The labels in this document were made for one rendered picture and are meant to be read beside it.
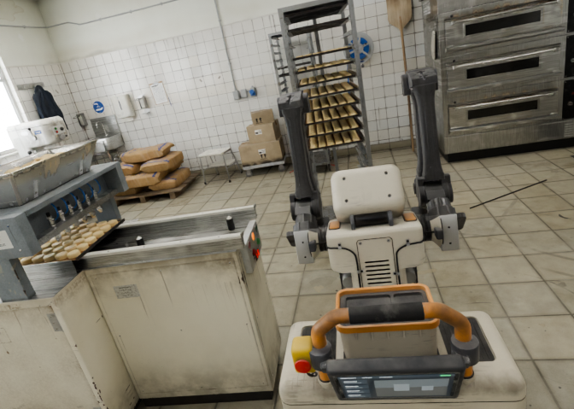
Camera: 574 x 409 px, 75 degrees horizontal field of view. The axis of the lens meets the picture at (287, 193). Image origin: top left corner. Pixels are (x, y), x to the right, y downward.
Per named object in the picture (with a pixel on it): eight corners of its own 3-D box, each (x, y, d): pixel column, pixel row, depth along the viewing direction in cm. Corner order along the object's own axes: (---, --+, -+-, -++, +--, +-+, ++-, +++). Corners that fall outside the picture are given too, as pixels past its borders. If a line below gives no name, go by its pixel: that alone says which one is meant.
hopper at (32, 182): (-39, 219, 144) (-57, 185, 139) (57, 174, 196) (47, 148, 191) (26, 208, 139) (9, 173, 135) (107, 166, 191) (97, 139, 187)
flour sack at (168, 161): (169, 172, 511) (166, 160, 506) (141, 176, 517) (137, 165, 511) (186, 157, 578) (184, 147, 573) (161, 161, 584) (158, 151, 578)
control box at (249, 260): (245, 273, 159) (237, 245, 155) (255, 246, 182) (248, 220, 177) (254, 272, 159) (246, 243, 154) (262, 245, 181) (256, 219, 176)
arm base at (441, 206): (424, 220, 112) (466, 216, 110) (418, 198, 117) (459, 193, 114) (422, 233, 120) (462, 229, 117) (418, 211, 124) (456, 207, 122)
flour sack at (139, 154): (120, 166, 535) (115, 155, 530) (132, 158, 574) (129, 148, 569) (166, 158, 527) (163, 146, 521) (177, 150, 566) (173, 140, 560)
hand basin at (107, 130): (150, 160, 618) (129, 93, 582) (138, 166, 583) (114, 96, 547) (99, 168, 640) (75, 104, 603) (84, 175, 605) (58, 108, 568)
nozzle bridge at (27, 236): (-21, 305, 148) (-64, 229, 137) (87, 225, 215) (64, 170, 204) (52, 297, 143) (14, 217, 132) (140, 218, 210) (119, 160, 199)
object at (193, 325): (143, 411, 189) (75, 259, 159) (169, 359, 221) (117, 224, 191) (278, 405, 178) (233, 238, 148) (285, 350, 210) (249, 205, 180)
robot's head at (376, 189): (407, 206, 105) (399, 159, 111) (333, 215, 110) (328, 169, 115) (404, 221, 118) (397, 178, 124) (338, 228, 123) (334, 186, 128)
